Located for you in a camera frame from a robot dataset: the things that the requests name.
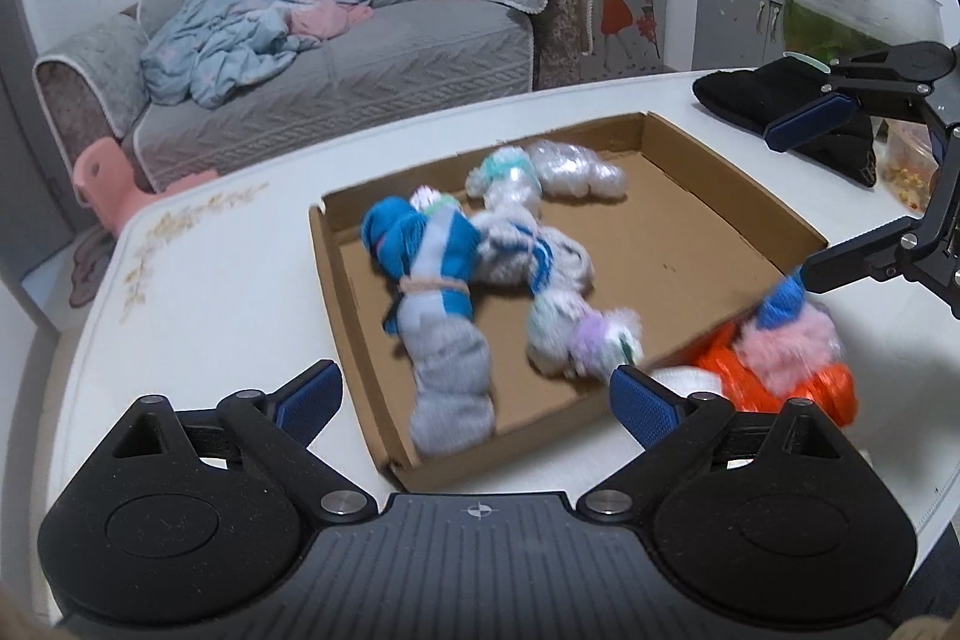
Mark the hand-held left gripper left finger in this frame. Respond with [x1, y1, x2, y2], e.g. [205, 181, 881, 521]
[112, 359, 377, 525]

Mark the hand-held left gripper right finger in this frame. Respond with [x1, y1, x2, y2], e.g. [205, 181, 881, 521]
[576, 365, 848, 525]

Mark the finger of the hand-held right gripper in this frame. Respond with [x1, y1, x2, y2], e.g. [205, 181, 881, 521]
[799, 217, 931, 296]
[765, 40, 960, 155]

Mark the pink fluffy sock bundle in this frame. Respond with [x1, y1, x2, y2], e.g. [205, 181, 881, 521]
[731, 276, 845, 397]

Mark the white patterned fluffy sock bundle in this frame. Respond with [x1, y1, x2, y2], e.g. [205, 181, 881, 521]
[525, 295, 646, 382]

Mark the shallow cardboard box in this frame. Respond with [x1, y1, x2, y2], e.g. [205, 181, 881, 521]
[309, 111, 830, 495]

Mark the blue and grey sock bundle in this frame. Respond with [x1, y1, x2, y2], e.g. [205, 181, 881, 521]
[360, 194, 496, 457]

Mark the white and blue sock bundle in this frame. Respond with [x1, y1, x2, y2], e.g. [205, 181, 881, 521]
[472, 212, 597, 304]

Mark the clear plastic bundle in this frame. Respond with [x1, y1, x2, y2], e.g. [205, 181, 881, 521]
[525, 139, 627, 202]

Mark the snack packet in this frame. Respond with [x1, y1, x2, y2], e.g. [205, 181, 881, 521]
[874, 119, 942, 214]

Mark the black knit hat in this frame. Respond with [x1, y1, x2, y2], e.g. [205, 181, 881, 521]
[691, 56, 878, 187]

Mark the floor mat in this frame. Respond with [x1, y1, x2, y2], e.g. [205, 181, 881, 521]
[64, 227, 113, 311]

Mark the pink plastic child chair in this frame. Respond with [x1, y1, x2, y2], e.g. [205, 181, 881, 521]
[73, 136, 147, 236]

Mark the grey covered sofa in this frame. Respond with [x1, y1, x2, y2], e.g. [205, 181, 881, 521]
[34, 0, 601, 195]

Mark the grey door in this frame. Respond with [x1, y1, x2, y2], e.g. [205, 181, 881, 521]
[0, 55, 80, 333]

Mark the light blue blanket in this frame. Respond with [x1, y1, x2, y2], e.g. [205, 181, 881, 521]
[141, 0, 372, 109]

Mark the pink cloth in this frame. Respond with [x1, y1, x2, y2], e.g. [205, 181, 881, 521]
[289, 0, 372, 41]

